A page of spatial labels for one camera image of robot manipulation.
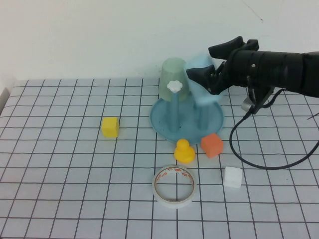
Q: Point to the blue cup stand white caps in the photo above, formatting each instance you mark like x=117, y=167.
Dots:
x=187, y=127

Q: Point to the light green plastic cup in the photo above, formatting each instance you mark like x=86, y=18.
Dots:
x=172, y=72

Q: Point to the white grid-pattern table cover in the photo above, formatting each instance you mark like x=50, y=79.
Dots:
x=74, y=174

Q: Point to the white tape roll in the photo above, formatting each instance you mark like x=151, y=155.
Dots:
x=174, y=204

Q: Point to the yellow rubber duck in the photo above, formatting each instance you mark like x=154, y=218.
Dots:
x=184, y=153

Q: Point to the white foam cube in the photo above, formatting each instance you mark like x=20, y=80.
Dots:
x=232, y=177

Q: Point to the light blue plastic cup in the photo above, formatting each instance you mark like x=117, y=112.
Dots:
x=207, y=99

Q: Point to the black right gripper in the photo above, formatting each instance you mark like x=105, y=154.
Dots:
x=236, y=69

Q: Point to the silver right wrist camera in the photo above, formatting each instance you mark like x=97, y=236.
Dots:
x=246, y=104

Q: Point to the yellow foam cube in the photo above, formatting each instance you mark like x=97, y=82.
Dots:
x=110, y=127

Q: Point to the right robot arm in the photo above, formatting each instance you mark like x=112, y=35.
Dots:
x=286, y=71

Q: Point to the orange foam cube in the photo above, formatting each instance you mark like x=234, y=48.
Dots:
x=211, y=145

